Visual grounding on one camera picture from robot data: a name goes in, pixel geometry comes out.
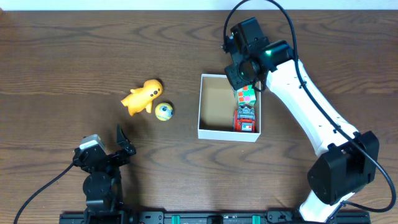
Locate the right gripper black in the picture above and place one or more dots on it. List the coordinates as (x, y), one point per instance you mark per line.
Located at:
(237, 81)

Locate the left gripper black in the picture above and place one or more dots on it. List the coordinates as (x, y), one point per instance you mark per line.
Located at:
(112, 157)

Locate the rubik's cube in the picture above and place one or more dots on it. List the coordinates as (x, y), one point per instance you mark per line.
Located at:
(245, 96)

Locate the red toy robot car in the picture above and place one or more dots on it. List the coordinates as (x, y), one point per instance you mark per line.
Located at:
(244, 119)

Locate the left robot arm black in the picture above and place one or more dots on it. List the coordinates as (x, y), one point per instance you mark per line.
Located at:
(103, 185)

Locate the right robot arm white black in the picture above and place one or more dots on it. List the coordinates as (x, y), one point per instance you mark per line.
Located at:
(346, 158)

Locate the white cardboard box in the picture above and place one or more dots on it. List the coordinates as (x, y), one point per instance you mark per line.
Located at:
(216, 109)

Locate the orange duck-like toy figure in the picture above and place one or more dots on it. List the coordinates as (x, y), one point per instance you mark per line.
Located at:
(142, 98)

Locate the yellow minion ball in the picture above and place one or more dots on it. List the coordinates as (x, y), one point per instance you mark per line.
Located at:
(164, 111)

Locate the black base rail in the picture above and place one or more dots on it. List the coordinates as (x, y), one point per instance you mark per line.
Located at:
(270, 217)

